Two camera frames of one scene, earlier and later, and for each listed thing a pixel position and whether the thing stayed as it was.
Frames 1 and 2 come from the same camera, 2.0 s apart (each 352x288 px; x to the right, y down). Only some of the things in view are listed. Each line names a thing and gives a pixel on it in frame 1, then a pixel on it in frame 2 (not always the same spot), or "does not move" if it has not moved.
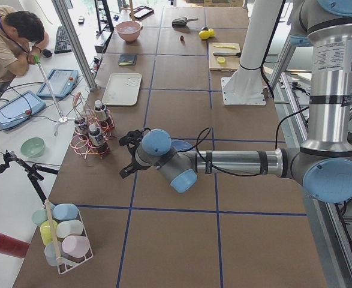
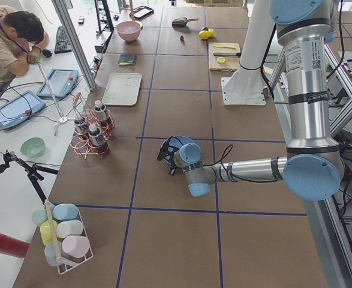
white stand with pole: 62,119 does not move
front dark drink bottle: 97,140 does not move
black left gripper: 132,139 -> 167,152
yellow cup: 45,231 does not move
